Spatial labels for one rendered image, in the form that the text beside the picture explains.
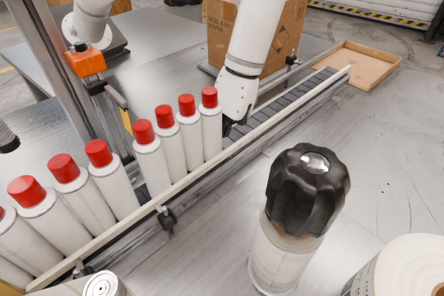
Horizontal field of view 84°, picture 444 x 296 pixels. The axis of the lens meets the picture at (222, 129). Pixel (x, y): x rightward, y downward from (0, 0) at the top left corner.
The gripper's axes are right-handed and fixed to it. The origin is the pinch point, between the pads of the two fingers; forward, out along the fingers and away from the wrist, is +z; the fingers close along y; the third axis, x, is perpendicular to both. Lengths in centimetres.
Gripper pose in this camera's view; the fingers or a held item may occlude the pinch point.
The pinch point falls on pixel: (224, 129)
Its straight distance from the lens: 62.3
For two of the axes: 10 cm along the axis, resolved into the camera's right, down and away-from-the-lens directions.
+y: 6.8, 5.0, -5.4
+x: 6.9, -1.8, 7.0
